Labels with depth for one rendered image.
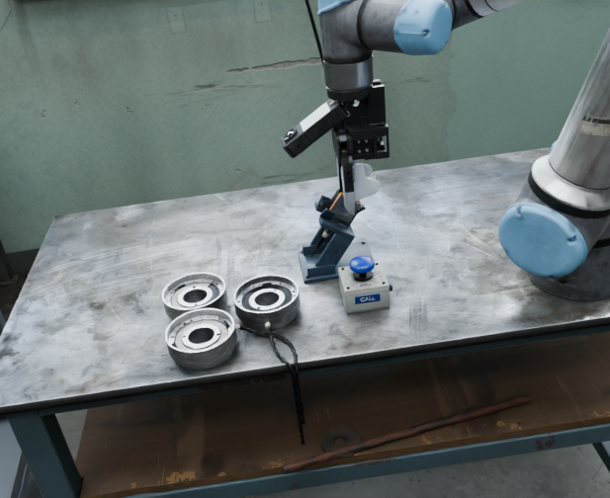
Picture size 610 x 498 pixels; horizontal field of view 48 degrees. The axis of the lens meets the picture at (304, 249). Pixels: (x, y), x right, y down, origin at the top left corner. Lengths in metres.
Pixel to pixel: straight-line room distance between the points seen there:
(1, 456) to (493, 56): 2.12
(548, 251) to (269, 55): 1.81
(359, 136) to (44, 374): 0.60
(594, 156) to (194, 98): 1.94
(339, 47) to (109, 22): 1.65
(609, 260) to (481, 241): 0.24
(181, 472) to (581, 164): 0.80
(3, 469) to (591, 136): 1.52
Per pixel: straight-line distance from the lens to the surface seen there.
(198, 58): 2.59
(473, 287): 1.14
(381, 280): 1.08
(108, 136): 2.72
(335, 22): 1.01
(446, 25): 0.98
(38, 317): 1.25
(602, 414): 1.31
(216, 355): 1.00
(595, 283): 1.12
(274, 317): 1.05
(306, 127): 1.06
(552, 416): 1.29
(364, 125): 1.08
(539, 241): 0.93
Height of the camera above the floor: 1.45
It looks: 31 degrees down
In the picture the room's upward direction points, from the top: 7 degrees counter-clockwise
